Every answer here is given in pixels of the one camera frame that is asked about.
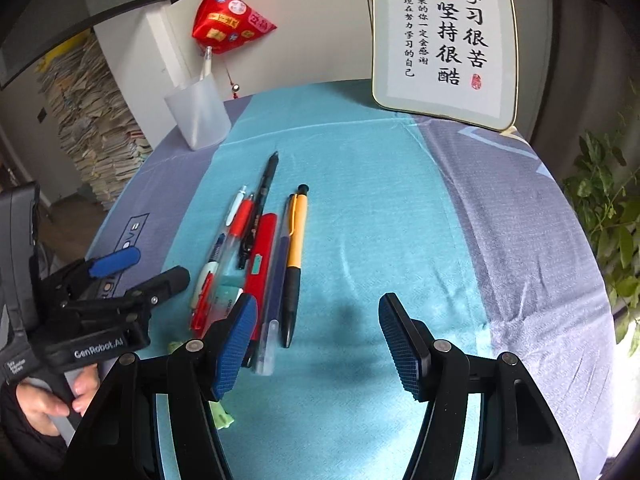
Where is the translucent white pen holder cup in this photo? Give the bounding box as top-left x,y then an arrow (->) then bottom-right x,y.
164,74 -> 232,152

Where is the stack of papers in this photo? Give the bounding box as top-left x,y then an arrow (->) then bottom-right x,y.
37,30 -> 153,211

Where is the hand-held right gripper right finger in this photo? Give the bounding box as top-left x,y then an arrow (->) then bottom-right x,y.
377,292 -> 576,480

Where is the thick red marker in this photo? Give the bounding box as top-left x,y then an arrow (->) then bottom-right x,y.
242,212 -> 278,356

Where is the white and dark blue pen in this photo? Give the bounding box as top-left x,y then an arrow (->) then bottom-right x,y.
197,232 -> 227,291

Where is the person's left hand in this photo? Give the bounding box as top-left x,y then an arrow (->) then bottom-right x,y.
15,366 -> 102,437

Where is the orange and black pen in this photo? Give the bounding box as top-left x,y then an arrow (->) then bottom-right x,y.
280,185 -> 310,349

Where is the red and white pen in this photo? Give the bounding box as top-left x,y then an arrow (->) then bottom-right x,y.
189,275 -> 216,332

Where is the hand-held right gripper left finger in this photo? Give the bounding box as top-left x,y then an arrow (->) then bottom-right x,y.
62,294 -> 259,480

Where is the red gel pen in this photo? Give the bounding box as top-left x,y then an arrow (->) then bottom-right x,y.
210,192 -> 257,311

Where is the dark grey case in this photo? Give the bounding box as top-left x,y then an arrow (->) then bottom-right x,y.
0,182 -> 42,333

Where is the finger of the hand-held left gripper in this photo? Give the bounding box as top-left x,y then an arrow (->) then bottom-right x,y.
50,247 -> 142,302
60,266 -> 191,322

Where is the green potted plant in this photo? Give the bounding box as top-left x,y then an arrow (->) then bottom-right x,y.
562,110 -> 640,356

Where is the teal and grey tablecloth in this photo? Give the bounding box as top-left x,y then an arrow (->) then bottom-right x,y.
82,79 -> 616,480

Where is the blue pen with clear cap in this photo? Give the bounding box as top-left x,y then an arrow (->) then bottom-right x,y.
252,193 -> 297,377

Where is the white eraser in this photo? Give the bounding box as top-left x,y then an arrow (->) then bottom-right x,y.
215,285 -> 246,322

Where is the calligraphy fan sign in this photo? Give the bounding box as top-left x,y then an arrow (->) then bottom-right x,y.
370,0 -> 521,135

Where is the red hanging ornament bag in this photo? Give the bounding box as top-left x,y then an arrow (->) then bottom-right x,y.
191,0 -> 278,102

